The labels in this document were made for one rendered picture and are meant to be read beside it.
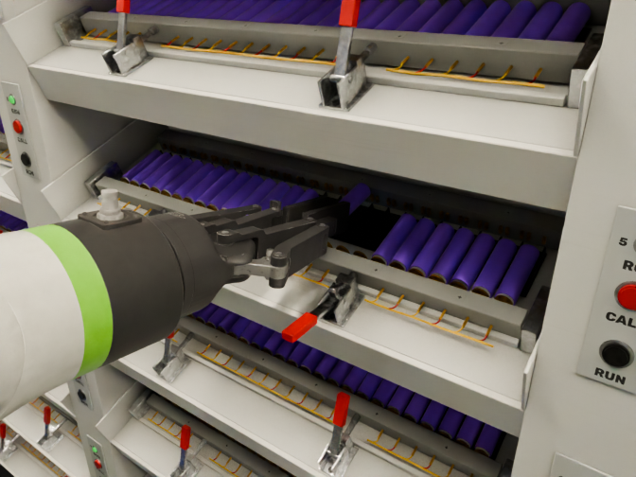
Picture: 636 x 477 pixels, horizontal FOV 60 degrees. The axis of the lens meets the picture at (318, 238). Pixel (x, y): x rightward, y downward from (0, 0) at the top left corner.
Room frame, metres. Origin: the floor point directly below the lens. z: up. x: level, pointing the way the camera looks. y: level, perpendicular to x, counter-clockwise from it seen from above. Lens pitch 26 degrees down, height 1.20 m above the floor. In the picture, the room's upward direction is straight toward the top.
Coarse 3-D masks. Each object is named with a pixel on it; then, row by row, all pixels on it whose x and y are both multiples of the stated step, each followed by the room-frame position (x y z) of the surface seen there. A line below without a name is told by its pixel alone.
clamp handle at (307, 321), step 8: (336, 296) 0.43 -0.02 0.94; (328, 304) 0.42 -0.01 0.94; (336, 304) 0.43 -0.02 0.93; (312, 312) 0.41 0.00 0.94; (320, 312) 0.41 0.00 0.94; (296, 320) 0.39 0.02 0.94; (304, 320) 0.39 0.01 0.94; (312, 320) 0.39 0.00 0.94; (288, 328) 0.38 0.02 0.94; (296, 328) 0.38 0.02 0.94; (304, 328) 0.38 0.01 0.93; (288, 336) 0.37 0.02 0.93; (296, 336) 0.38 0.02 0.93
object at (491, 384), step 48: (144, 144) 0.79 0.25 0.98; (48, 192) 0.66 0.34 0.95; (96, 192) 0.69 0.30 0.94; (336, 240) 0.53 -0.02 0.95; (240, 288) 0.49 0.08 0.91; (288, 288) 0.48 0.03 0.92; (336, 336) 0.42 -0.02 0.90; (384, 336) 0.40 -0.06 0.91; (432, 336) 0.39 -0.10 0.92; (480, 336) 0.39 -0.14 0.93; (528, 336) 0.36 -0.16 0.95; (432, 384) 0.37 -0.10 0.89; (480, 384) 0.34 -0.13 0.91; (528, 384) 0.31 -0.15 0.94
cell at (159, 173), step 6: (174, 156) 0.72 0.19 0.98; (168, 162) 0.71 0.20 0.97; (174, 162) 0.71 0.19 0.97; (162, 168) 0.70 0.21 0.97; (168, 168) 0.70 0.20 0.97; (156, 174) 0.69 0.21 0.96; (162, 174) 0.69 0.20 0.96; (144, 180) 0.68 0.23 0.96; (150, 180) 0.68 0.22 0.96; (156, 180) 0.68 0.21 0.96; (150, 186) 0.68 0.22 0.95
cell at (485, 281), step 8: (504, 240) 0.46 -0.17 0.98; (496, 248) 0.46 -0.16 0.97; (504, 248) 0.45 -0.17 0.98; (512, 248) 0.45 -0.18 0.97; (496, 256) 0.44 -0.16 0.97; (504, 256) 0.44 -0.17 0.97; (512, 256) 0.45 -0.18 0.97; (488, 264) 0.44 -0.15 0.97; (496, 264) 0.44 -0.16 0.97; (504, 264) 0.44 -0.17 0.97; (488, 272) 0.43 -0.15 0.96; (496, 272) 0.43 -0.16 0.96; (504, 272) 0.44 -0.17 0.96; (480, 280) 0.42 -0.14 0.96; (488, 280) 0.42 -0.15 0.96; (496, 280) 0.42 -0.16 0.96; (472, 288) 0.42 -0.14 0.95; (480, 288) 0.42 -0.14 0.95; (488, 288) 0.41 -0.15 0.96; (496, 288) 0.42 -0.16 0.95
